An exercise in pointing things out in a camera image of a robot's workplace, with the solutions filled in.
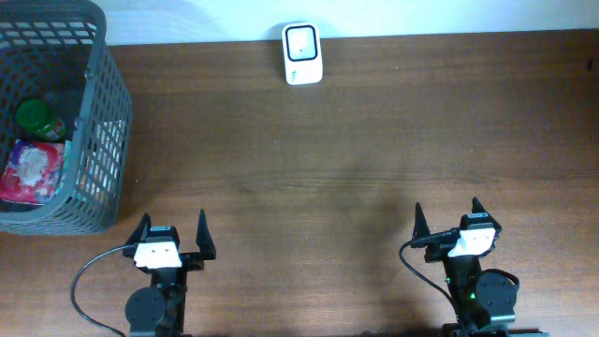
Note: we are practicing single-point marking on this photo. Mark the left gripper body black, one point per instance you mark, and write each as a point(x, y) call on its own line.
point(191, 259)

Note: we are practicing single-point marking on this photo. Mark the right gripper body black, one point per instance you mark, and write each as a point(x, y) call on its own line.
point(438, 252)

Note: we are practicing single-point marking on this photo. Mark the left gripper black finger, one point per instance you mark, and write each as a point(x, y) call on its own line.
point(140, 232)
point(204, 240)

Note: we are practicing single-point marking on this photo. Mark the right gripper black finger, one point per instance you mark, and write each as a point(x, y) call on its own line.
point(421, 229)
point(477, 206)

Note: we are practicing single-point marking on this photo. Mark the red purple snack package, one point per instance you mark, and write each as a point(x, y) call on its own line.
point(33, 172)

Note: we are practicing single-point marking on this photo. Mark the green lid glass jar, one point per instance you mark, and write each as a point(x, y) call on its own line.
point(40, 121)

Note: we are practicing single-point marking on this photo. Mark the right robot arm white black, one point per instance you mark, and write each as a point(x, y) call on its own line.
point(483, 300)

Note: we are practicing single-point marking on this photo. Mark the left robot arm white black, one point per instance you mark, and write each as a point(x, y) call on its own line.
point(158, 309)

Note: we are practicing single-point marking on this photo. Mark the grey plastic mesh basket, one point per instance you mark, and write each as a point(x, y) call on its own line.
point(57, 51)

